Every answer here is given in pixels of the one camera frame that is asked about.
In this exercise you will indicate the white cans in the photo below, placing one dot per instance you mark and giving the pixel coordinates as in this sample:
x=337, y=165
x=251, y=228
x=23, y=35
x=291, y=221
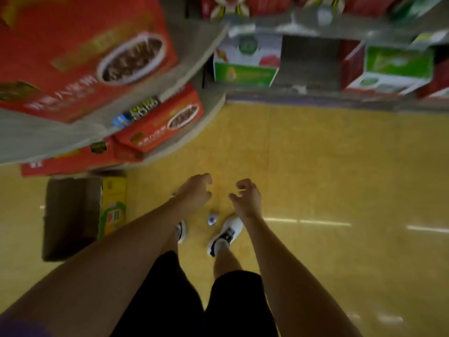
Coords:
x=212, y=218

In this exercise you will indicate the white slim bottle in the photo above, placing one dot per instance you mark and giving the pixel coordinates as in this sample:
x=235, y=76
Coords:
x=417, y=5

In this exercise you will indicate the round wooden shelf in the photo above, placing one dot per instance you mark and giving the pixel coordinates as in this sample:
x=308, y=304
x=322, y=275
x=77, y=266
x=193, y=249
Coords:
x=196, y=49

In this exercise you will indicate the dark price tag strip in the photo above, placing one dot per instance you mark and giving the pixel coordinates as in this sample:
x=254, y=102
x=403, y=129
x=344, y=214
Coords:
x=140, y=110

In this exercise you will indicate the person's right white shoe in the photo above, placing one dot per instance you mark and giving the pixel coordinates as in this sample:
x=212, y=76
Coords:
x=228, y=231

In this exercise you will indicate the person's right hand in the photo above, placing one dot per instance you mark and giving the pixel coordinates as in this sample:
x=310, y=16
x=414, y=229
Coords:
x=249, y=201

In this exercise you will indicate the person's leg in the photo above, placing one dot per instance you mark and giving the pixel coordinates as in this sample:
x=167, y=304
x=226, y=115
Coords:
x=172, y=245
x=226, y=261

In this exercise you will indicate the person's white shoe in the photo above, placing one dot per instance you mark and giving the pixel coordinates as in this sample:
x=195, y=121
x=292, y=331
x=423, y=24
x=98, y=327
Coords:
x=181, y=232
x=228, y=231

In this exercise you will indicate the person's right leg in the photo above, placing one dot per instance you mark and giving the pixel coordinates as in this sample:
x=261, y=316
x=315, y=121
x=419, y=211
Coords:
x=226, y=261

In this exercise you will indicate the person's left white shoe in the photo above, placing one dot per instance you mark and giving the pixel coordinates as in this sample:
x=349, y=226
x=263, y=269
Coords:
x=181, y=232

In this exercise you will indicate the small green-top box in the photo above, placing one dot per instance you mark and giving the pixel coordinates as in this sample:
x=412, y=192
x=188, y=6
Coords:
x=245, y=59
x=389, y=70
x=436, y=82

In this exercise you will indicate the purple shirt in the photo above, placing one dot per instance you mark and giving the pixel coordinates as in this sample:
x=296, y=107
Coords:
x=21, y=329

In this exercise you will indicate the person's left forearm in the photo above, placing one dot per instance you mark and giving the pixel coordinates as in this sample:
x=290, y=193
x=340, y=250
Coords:
x=98, y=270

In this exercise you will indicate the person's left hand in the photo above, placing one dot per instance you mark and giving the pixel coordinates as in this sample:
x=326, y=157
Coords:
x=194, y=194

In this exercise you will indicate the person's left leg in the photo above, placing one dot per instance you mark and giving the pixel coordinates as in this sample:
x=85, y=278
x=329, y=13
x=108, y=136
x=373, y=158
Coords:
x=172, y=245

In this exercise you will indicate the small red carton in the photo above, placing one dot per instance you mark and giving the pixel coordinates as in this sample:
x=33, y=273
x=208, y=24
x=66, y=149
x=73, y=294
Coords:
x=70, y=49

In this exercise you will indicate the brown cardboard box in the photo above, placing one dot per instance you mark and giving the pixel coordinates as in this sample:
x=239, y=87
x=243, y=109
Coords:
x=70, y=217

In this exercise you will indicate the person's right forearm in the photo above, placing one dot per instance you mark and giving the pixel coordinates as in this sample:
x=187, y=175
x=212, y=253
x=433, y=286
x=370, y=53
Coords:
x=301, y=284

